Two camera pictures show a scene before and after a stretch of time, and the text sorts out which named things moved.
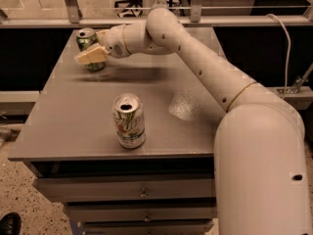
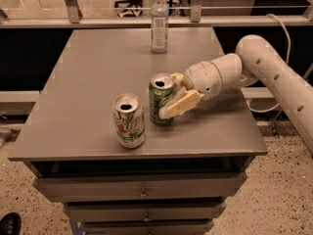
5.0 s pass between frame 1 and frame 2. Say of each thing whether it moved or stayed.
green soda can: moved
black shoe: stayed
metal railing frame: stayed
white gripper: moved
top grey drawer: stayed
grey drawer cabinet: stayed
